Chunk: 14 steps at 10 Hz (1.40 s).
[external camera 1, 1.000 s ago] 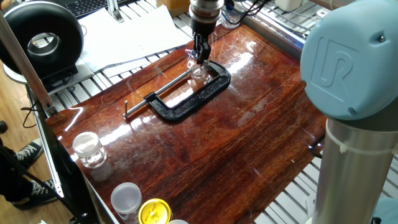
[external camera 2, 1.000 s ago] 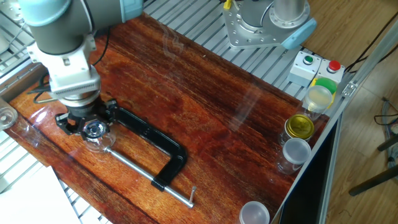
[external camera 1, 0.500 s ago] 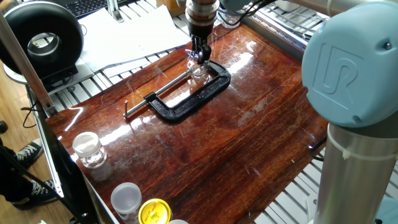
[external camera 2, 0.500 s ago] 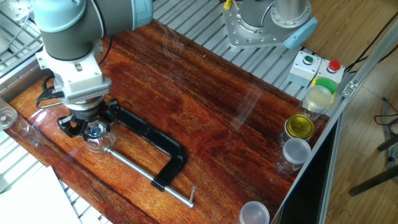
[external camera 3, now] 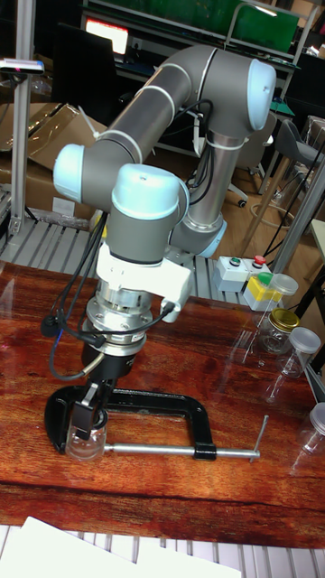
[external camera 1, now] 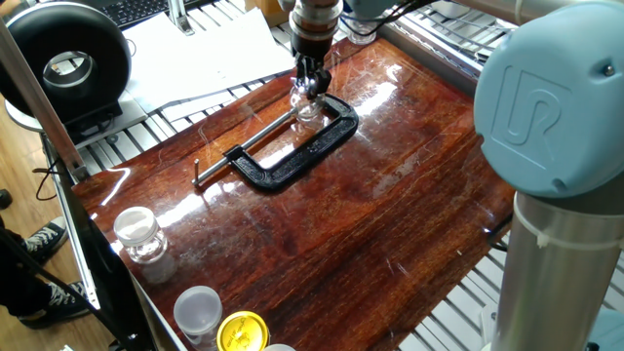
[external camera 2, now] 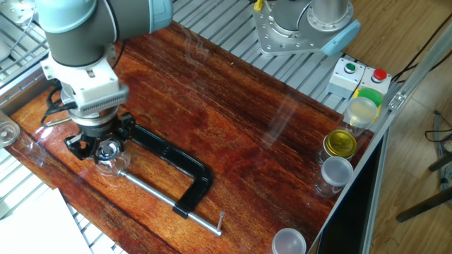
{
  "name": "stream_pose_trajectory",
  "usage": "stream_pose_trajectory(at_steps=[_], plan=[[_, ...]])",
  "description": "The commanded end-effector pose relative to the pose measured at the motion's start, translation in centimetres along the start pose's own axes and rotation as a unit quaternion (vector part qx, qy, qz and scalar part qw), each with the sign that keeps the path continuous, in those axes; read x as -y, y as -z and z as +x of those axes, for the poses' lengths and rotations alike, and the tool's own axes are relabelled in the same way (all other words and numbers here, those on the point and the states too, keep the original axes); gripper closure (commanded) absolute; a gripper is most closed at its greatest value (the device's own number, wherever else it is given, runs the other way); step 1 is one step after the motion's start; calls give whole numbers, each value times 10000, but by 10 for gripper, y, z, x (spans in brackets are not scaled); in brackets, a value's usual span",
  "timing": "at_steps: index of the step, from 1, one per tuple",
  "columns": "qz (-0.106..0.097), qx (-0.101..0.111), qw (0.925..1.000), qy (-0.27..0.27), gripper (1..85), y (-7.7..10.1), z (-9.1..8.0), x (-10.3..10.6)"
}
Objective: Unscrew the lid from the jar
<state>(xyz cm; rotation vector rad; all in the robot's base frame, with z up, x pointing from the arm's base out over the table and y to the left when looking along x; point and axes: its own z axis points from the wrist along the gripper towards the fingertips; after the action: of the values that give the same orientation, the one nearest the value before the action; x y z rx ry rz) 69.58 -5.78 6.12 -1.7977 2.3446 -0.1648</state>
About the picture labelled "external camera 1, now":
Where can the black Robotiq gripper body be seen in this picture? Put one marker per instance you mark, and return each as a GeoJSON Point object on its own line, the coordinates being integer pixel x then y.
{"type": "Point", "coordinates": [312, 49]}

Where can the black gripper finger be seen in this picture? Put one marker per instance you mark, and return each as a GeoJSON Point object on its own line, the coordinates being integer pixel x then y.
{"type": "Point", "coordinates": [301, 70]}
{"type": "Point", "coordinates": [319, 80]}

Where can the silver metal jar lid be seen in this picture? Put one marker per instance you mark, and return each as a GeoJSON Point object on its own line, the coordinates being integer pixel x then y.
{"type": "Point", "coordinates": [302, 93]}

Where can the small clear glass jar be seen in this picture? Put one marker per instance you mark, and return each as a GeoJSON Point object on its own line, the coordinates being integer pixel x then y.
{"type": "Point", "coordinates": [307, 109]}

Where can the black C-clamp with steel screw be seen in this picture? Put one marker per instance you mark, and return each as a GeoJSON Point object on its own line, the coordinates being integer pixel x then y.
{"type": "Point", "coordinates": [302, 157]}

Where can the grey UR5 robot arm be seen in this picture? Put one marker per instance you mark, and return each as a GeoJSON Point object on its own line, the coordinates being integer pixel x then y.
{"type": "Point", "coordinates": [551, 97]}

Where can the clear lidless glass jar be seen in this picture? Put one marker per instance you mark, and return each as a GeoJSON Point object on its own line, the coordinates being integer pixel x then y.
{"type": "Point", "coordinates": [362, 35]}

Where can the glass jar with white lid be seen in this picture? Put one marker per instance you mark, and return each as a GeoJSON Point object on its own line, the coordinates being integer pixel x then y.
{"type": "Point", "coordinates": [136, 226]}
{"type": "Point", "coordinates": [197, 312]}

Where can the yellow round lid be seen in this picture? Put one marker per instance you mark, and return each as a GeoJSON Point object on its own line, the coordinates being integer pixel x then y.
{"type": "Point", "coordinates": [242, 331]}

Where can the glass jar with translucent lid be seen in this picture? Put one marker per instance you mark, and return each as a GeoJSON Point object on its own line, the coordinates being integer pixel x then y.
{"type": "Point", "coordinates": [279, 348]}

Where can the brown cardboard box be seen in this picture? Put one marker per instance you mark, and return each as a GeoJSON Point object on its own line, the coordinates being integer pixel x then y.
{"type": "Point", "coordinates": [270, 10]}

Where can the white paper sheet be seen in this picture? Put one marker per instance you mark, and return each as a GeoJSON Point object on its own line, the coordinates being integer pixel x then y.
{"type": "Point", "coordinates": [195, 108]}
{"type": "Point", "coordinates": [205, 58]}

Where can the glossy red-brown wooden board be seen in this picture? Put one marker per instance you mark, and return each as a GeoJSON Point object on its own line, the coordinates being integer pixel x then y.
{"type": "Point", "coordinates": [341, 234]}

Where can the black computer keyboard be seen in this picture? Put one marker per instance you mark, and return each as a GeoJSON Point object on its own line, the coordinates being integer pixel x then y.
{"type": "Point", "coordinates": [141, 10]}

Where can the black side panel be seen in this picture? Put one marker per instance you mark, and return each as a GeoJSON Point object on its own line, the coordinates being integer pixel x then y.
{"type": "Point", "coordinates": [112, 273]}

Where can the black round floor object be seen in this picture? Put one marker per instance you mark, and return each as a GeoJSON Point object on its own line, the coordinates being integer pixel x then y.
{"type": "Point", "coordinates": [5, 199]}

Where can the black trouser leg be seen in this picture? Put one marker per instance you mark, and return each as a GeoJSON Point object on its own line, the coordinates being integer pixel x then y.
{"type": "Point", "coordinates": [19, 287]}

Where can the silver metal bracket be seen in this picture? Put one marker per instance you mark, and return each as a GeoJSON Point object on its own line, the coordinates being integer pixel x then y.
{"type": "Point", "coordinates": [181, 19]}

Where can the aluminium frame post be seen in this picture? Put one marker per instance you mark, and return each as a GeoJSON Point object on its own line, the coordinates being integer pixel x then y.
{"type": "Point", "coordinates": [44, 102]}

